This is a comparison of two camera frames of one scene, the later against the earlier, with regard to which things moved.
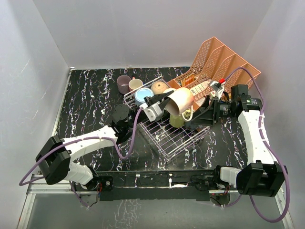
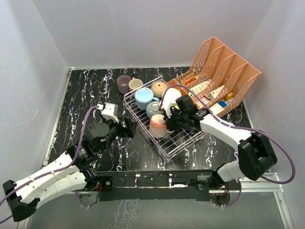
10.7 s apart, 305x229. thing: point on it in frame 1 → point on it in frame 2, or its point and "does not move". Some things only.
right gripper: x=205 y=115 → x=170 y=122
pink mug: x=180 y=100 → x=157 y=126
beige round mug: x=157 y=88 does not move
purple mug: x=122 y=81 does not move
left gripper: x=150 y=100 → x=129 y=130
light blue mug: x=142 y=93 does not move
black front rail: x=134 y=185 does not move
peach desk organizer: x=218 y=70 does not move
